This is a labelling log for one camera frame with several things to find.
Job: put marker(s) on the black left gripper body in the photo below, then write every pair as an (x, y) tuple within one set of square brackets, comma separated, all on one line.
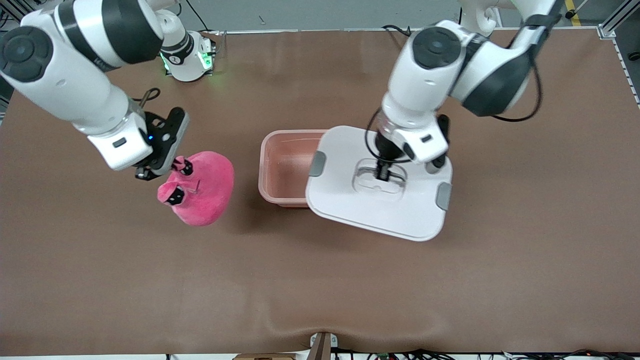
[(385, 150)]

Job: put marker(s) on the pink plush toy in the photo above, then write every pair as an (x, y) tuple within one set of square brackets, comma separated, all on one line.
[(210, 190)]

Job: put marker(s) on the white lid with grey clips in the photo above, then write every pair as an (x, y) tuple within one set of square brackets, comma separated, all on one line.
[(350, 205)]

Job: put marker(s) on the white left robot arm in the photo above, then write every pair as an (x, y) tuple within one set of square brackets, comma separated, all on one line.
[(420, 95)]

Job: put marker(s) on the pink plastic box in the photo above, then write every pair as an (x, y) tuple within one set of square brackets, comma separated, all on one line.
[(285, 170)]

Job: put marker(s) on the brown table mat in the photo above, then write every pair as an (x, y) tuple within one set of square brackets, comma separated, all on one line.
[(320, 280)]

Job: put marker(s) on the silver table edge trim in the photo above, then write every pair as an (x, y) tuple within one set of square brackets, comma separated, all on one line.
[(300, 31)]

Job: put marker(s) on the white perforated edge strip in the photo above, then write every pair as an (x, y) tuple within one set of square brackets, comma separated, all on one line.
[(627, 70)]

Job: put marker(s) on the small black round object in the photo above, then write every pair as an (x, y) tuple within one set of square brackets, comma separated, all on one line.
[(635, 56)]

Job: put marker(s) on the aluminium frame profile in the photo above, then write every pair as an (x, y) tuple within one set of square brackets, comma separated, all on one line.
[(617, 20), (12, 9)]

